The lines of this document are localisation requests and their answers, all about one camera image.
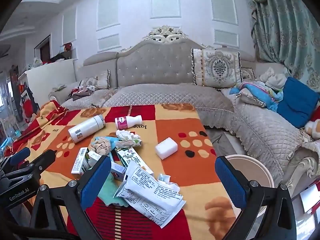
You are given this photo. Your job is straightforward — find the beige fringed cushion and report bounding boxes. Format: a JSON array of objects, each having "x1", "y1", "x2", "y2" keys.
[{"x1": 240, "y1": 66, "x2": 256, "y2": 82}]

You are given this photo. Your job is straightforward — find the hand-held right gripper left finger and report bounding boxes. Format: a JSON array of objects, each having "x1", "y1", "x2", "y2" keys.
[{"x1": 29, "y1": 154, "x2": 112, "y2": 240}]

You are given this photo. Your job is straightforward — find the long green white carton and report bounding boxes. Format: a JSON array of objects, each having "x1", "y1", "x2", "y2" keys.
[{"x1": 114, "y1": 147, "x2": 154, "y2": 176}]

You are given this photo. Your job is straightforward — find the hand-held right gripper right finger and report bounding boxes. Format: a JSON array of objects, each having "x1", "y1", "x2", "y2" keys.
[{"x1": 214, "y1": 156, "x2": 299, "y2": 240}]

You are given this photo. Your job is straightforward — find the small white bottle pink label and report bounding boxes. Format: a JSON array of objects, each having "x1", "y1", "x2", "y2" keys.
[{"x1": 115, "y1": 115, "x2": 143, "y2": 131}]

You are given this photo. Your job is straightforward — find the colourful striped blanket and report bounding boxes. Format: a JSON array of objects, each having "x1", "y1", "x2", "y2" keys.
[{"x1": 230, "y1": 80, "x2": 284, "y2": 112}]

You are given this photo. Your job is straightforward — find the large patterned beige cushion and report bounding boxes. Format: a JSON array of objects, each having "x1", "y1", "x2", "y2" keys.
[{"x1": 191, "y1": 48, "x2": 242, "y2": 88}]

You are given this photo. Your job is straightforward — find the white box orange print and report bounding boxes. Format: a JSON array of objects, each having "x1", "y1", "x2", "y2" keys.
[{"x1": 71, "y1": 147, "x2": 88, "y2": 175}]

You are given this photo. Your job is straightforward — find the teal patterned curtain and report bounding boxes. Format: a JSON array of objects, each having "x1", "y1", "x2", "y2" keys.
[{"x1": 245, "y1": 0, "x2": 320, "y2": 90}]

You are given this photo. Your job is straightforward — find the light green cloth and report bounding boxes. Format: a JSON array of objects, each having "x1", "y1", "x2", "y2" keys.
[{"x1": 97, "y1": 173, "x2": 129, "y2": 207}]

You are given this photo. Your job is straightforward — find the crumpled white green wrapper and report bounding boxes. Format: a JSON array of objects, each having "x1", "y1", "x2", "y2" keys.
[{"x1": 116, "y1": 138, "x2": 143, "y2": 149}]

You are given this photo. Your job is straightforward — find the pale grey bundled clothes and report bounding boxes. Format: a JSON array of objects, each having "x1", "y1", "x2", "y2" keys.
[{"x1": 260, "y1": 67, "x2": 288, "y2": 90}]

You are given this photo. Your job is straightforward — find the stuffed toy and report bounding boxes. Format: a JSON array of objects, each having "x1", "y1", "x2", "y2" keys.
[{"x1": 304, "y1": 119, "x2": 320, "y2": 140}]

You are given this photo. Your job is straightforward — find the grey quilted sofa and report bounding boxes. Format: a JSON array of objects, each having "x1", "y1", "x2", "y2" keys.
[{"x1": 49, "y1": 26, "x2": 320, "y2": 198}]

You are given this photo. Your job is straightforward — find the white cabinet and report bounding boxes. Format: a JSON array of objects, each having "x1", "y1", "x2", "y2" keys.
[{"x1": 19, "y1": 59, "x2": 77, "y2": 108}]

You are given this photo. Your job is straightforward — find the light blue snack packet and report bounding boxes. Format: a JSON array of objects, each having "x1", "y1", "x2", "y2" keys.
[{"x1": 99, "y1": 135, "x2": 121, "y2": 150}]

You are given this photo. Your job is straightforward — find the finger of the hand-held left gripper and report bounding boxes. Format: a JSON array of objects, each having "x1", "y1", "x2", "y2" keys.
[
  {"x1": 28, "y1": 149, "x2": 57, "y2": 178},
  {"x1": 9, "y1": 147, "x2": 31, "y2": 166}
]

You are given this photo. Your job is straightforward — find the white medicine box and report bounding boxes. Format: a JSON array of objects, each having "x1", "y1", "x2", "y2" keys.
[{"x1": 110, "y1": 162, "x2": 127, "y2": 182}]

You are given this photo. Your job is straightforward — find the large white bottle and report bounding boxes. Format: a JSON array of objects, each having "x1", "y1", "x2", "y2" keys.
[{"x1": 68, "y1": 115, "x2": 105, "y2": 144}]

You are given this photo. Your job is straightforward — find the dark red clothes pile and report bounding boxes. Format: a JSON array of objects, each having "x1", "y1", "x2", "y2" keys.
[{"x1": 69, "y1": 85, "x2": 97, "y2": 102}]

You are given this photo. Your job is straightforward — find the blue cushion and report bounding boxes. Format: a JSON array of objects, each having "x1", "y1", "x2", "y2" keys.
[{"x1": 277, "y1": 77, "x2": 319, "y2": 128}]

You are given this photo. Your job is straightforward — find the orange red printed blanket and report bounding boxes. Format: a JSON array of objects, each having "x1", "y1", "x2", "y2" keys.
[{"x1": 11, "y1": 100, "x2": 237, "y2": 240}]

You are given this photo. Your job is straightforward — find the white printed plastic packet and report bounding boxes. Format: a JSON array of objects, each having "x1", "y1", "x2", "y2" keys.
[
  {"x1": 116, "y1": 164, "x2": 181, "y2": 207},
  {"x1": 124, "y1": 196, "x2": 187, "y2": 228}
]

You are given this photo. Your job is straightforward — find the small patterned beige cushion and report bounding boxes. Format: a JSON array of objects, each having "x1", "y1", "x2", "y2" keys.
[{"x1": 80, "y1": 70, "x2": 111, "y2": 90}]

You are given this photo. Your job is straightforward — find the beige round trash bin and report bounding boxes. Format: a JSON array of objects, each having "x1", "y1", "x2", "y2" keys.
[{"x1": 224, "y1": 154, "x2": 275, "y2": 188}]

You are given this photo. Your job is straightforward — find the small white green box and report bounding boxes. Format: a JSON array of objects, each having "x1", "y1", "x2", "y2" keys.
[{"x1": 86, "y1": 151, "x2": 103, "y2": 168}]

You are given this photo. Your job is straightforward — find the white crumpled wrapper packet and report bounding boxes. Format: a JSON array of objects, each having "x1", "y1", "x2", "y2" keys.
[{"x1": 116, "y1": 129, "x2": 133, "y2": 141}]

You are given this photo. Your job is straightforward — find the crumpled brown paper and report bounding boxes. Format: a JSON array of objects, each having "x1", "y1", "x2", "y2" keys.
[{"x1": 90, "y1": 139, "x2": 112, "y2": 157}]

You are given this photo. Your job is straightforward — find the white foam block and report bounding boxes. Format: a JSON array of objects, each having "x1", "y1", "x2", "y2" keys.
[{"x1": 155, "y1": 137, "x2": 178, "y2": 160}]

